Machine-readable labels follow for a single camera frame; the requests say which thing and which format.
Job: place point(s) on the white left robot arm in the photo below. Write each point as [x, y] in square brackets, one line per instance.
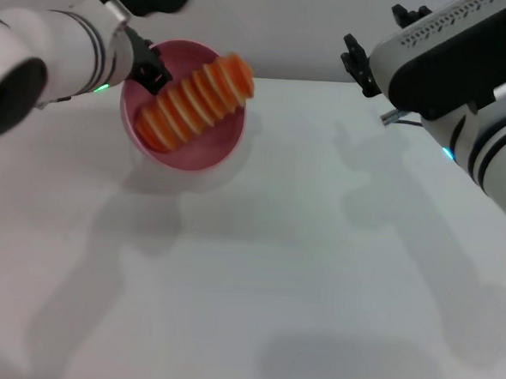
[50, 57]

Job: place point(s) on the pink plastic bowl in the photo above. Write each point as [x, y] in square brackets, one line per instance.
[213, 144]

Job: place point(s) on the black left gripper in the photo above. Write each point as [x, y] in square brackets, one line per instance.
[139, 51]

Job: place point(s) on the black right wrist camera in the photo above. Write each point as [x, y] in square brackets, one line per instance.
[450, 60]

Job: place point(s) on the silver right camera mount bracket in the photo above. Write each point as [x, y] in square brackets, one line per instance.
[505, 95]

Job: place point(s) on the silver left camera mount bracket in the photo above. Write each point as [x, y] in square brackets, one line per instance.
[111, 13]

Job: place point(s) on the silver camera mount bracket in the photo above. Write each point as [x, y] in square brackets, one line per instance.
[505, 95]
[111, 13]

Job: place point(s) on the orange ridged bread loaf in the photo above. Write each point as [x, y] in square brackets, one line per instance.
[198, 100]

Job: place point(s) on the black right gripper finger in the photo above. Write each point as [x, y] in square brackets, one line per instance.
[359, 65]
[404, 17]

